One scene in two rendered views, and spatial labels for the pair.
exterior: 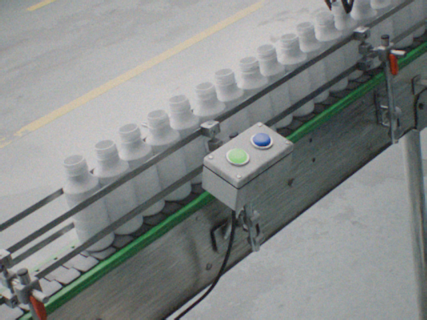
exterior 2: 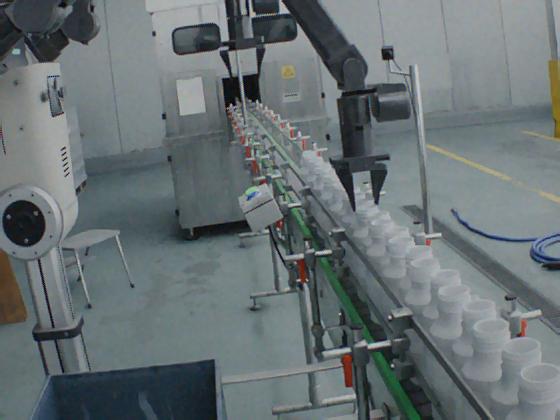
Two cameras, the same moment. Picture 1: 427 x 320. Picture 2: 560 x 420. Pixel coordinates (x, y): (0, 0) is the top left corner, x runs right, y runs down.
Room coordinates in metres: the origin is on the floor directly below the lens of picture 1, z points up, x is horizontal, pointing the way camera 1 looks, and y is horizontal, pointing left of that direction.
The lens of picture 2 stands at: (2.35, -1.44, 1.43)
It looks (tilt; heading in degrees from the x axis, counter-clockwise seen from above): 12 degrees down; 126
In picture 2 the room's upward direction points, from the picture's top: 7 degrees counter-clockwise
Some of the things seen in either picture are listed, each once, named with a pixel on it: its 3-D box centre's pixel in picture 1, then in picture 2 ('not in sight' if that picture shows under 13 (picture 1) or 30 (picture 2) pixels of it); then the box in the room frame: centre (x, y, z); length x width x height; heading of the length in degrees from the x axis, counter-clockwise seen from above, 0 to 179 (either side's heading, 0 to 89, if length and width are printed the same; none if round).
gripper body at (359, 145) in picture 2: not in sight; (358, 144); (1.74, -0.33, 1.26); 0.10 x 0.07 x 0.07; 40
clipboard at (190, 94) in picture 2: not in sight; (190, 95); (-1.58, 3.00, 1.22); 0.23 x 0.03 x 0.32; 40
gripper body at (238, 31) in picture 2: not in sight; (240, 31); (1.32, -0.08, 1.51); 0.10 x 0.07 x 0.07; 39
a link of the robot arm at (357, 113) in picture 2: not in sight; (357, 109); (1.74, -0.33, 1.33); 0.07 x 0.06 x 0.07; 40
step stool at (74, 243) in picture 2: not in sight; (78, 265); (-1.58, 1.56, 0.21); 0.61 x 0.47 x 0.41; 3
